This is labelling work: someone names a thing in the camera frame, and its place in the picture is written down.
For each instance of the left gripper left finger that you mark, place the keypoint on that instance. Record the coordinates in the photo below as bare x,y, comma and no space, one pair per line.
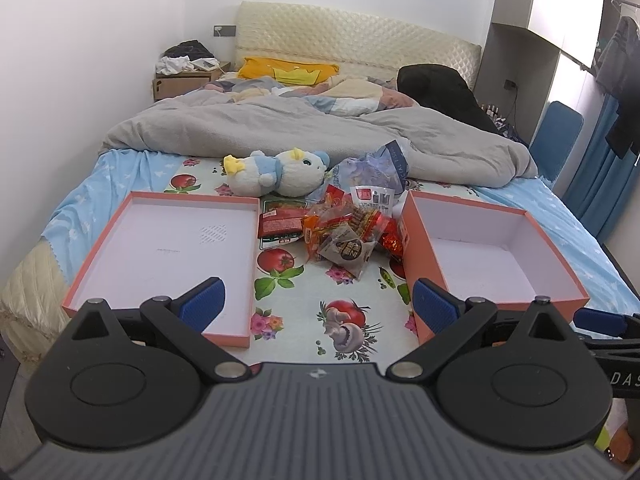
178,325

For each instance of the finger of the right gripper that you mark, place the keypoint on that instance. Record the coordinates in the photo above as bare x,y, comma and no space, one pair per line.
608,323

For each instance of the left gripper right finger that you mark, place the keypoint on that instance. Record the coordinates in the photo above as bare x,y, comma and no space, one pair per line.
458,327

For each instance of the shiny red foil packet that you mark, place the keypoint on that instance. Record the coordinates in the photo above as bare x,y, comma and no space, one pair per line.
390,240

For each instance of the green label snack bag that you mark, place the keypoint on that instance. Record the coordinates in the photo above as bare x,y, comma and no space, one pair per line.
278,241

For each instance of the grey sesame snack packet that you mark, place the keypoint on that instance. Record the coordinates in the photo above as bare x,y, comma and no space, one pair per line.
345,248

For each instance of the red yellow jerky packet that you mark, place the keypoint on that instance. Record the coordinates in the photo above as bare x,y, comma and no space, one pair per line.
368,223

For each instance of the white shrimp snack bag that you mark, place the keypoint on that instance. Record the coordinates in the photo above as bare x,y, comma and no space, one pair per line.
370,197

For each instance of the dark red snack packet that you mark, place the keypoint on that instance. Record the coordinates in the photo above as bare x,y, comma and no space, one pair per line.
281,221

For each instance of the orange snack packet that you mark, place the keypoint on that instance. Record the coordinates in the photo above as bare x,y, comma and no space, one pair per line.
316,228

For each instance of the pink deep box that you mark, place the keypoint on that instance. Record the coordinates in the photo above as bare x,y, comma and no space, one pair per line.
475,249

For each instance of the pink shallow box lid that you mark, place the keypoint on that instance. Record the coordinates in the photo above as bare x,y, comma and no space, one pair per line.
160,244

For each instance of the fruit print bed sheet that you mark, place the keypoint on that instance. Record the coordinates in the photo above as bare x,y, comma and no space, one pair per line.
312,310

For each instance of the blue curtain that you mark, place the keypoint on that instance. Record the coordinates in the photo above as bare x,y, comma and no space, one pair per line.
600,189

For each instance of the blue plastic tissue bag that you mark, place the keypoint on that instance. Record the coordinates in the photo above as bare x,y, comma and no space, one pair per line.
387,167

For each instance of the grey blanket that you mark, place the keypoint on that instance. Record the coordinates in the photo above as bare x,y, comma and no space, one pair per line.
208,123

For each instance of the white blue plush toy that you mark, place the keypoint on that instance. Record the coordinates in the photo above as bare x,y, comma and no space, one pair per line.
293,173

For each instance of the blue chair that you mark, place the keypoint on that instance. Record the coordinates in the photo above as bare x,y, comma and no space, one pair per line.
554,140

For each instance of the black clothing pile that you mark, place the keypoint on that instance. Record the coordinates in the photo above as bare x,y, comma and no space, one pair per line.
442,88

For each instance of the hanging dark clothes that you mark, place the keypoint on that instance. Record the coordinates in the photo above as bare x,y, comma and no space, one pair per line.
618,75

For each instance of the clothes on nightstand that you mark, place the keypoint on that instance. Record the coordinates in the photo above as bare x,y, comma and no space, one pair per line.
187,57

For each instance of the yellow pillow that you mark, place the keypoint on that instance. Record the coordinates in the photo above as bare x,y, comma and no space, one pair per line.
290,73

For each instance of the cream padded headboard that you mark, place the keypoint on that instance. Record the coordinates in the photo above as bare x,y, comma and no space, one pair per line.
359,44

